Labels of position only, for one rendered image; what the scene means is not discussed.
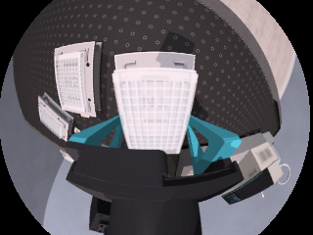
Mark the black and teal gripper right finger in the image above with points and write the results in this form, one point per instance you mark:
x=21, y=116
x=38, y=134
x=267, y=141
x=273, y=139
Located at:
x=221, y=144

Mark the white multi-well plate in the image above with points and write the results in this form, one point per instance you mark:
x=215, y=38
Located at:
x=51, y=122
x=153, y=116
x=70, y=71

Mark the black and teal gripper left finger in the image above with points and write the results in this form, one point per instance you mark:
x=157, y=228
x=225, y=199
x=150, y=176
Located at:
x=95, y=134

